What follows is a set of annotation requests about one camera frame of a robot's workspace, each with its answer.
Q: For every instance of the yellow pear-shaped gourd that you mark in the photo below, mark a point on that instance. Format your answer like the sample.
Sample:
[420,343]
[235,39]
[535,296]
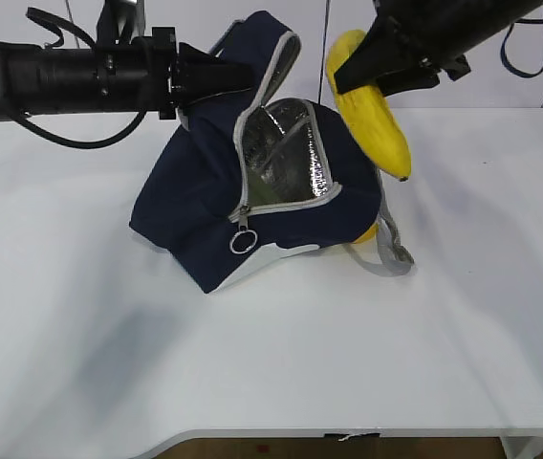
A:
[368,235]

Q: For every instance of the yellow banana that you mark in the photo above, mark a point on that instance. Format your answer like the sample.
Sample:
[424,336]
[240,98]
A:
[367,114]

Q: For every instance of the navy blue lunch bag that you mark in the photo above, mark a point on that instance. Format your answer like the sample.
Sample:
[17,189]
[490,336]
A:
[249,179]

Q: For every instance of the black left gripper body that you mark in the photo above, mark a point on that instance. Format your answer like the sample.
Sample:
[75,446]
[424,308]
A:
[161,60]

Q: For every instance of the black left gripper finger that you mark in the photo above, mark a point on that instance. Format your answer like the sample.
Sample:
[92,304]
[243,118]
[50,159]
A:
[199,76]

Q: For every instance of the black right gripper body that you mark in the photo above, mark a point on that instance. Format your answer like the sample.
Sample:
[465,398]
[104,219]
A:
[435,31]

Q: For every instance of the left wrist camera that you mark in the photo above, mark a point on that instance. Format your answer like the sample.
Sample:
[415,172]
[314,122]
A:
[120,21]

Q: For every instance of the black tape on table edge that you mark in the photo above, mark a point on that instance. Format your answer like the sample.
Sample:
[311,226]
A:
[347,436]

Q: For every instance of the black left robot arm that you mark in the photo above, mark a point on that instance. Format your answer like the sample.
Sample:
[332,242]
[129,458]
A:
[37,81]

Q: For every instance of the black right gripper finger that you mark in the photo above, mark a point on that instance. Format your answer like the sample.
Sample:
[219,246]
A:
[380,50]
[392,82]

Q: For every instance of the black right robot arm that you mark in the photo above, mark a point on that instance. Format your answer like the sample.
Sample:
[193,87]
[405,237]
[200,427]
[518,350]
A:
[490,17]

